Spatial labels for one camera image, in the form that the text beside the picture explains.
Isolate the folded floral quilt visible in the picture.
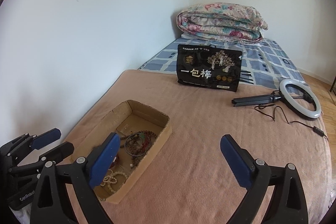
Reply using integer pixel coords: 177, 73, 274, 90
176, 2, 268, 44

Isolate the white ring light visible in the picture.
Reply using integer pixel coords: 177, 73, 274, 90
279, 79, 322, 121

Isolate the brown wooden bead necklace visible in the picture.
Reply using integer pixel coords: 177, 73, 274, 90
119, 130, 158, 167

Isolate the shallow cardboard box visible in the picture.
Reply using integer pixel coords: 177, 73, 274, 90
70, 100, 172, 204

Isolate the black snack bag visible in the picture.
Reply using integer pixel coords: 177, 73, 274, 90
176, 44, 243, 92

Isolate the blue bangle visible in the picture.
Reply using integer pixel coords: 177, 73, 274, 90
124, 131, 154, 157

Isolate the white pearl bead bracelet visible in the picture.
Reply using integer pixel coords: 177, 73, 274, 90
97, 170, 131, 201

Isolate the blue checked bed sheet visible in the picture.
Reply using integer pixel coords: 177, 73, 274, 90
139, 38, 306, 89

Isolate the black ring light cable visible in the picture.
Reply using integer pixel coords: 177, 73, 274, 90
253, 104, 330, 142

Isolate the black tripod handle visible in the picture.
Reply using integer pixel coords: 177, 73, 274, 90
231, 92, 282, 107

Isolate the pink blanket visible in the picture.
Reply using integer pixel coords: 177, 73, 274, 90
66, 70, 332, 223

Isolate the red cord jade pendant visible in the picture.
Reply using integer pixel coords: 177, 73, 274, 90
117, 131, 151, 166

